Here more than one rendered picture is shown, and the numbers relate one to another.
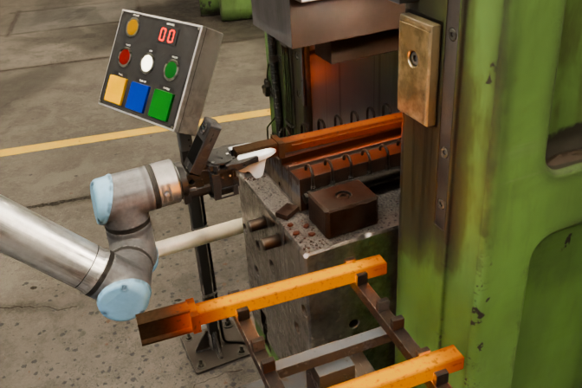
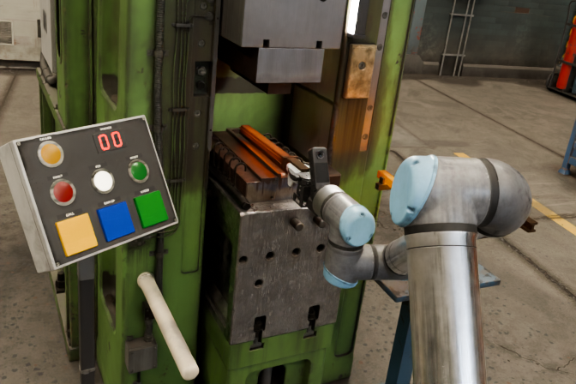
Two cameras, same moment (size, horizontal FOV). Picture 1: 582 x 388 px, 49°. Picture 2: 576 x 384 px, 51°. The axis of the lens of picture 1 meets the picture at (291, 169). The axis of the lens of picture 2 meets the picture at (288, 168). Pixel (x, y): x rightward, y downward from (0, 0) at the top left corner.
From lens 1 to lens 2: 2.16 m
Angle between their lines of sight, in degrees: 85
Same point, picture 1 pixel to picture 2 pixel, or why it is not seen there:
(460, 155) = (377, 105)
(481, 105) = (392, 75)
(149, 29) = (79, 145)
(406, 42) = (358, 58)
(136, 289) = not seen: hidden behind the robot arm
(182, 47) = (135, 143)
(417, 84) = (364, 78)
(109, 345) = not seen: outside the picture
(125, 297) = not seen: hidden behind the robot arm
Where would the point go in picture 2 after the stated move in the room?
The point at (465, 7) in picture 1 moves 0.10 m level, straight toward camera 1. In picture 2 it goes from (387, 33) to (418, 37)
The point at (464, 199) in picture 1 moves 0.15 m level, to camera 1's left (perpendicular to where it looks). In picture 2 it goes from (378, 125) to (388, 140)
